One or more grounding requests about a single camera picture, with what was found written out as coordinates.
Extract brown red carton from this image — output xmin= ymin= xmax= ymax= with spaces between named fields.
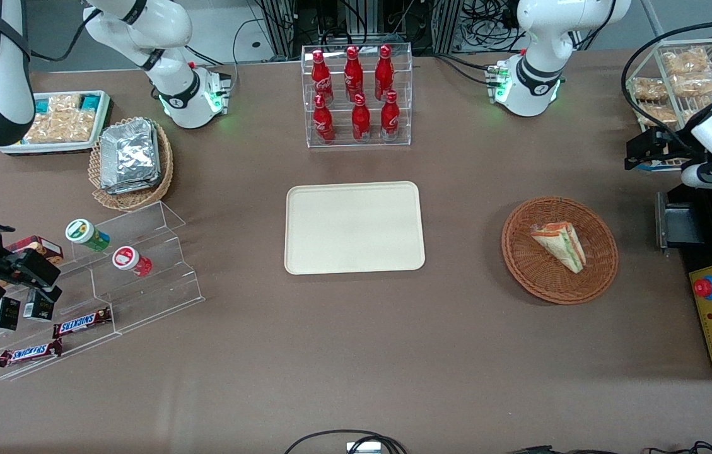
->
xmin=6 ymin=235 xmax=64 ymax=265

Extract aluminium frame rack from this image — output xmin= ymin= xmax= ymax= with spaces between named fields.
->
xmin=260 ymin=0 xmax=465 ymax=59

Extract red cola bottle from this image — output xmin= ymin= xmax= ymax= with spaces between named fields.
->
xmin=311 ymin=50 xmax=334 ymax=105
xmin=374 ymin=44 xmax=394 ymax=102
xmin=351 ymin=93 xmax=371 ymax=143
xmin=380 ymin=90 xmax=400 ymax=141
xmin=312 ymin=93 xmax=336 ymax=144
xmin=343 ymin=45 xmax=364 ymax=102

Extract clear acrylic stepped display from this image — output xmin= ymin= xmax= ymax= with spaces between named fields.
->
xmin=0 ymin=201 xmax=206 ymax=382

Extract small black box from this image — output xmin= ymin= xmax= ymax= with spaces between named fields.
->
xmin=0 ymin=296 xmax=21 ymax=332
xmin=23 ymin=290 xmax=55 ymax=322

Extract triangle sandwich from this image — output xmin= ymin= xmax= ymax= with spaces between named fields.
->
xmin=530 ymin=221 xmax=587 ymax=274

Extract white plastic snack tray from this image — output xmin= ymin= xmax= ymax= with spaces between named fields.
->
xmin=0 ymin=90 xmax=112 ymax=156

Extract black machine yellow panel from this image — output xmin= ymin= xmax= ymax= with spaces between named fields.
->
xmin=655 ymin=183 xmax=712 ymax=380

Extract brown round wicker basket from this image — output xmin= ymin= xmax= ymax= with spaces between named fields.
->
xmin=501 ymin=196 xmax=619 ymax=306

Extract green snack cup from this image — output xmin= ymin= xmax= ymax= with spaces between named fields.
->
xmin=65 ymin=218 xmax=111 ymax=253

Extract tan oval wicker basket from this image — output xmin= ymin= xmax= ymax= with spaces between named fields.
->
xmin=88 ymin=117 xmax=175 ymax=212

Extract brown snickers bar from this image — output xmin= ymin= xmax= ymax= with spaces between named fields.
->
xmin=0 ymin=339 xmax=64 ymax=368
xmin=53 ymin=306 xmax=113 ymax=339

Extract silver foil packets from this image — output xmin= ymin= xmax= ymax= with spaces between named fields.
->
xmin=99 ymin=118 xmax=162 ymax=195

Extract white wire rack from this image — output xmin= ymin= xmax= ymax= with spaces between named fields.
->
xmin=626 ymin=38 xmax=712 ymax=172

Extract clear acrylic bottle rack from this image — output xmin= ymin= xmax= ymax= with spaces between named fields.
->
xmin=301 ymin=43 xmax=413 ymax=149

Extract beige rectangular tray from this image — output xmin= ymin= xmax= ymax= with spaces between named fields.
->
xmin=284 ymin=181 xmax=426 ymax=276

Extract clear cookie packet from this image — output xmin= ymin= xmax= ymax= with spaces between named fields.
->
xmin=23 ymin=111 xmax=96 ymax=144
xmin=36 ymin=93 xmax=102 ymax=115

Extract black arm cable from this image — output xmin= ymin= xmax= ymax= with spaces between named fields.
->
xmin=26 ymin=9 xmax=102 ymax=63
xmin=621 ymin=18 xmax=712 ymax=149

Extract red snack cup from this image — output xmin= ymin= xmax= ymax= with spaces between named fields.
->
xmin=112 ymin=246 xmax=153 ymax=278

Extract black floor cables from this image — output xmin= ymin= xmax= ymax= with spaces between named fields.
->
xmin=283 ymin=430 xmax=408 ymax=454

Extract clear bread packet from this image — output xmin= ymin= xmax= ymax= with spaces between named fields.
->
xmin=662 ymin=47 xmax=711 ymax=76
xmin=632 ymin=77 xmax=668 ymax=103
xmin=673 ymin=73 xmax=712 ymax=97
xmin=636 ymin=103 xmax=678 ymax=127

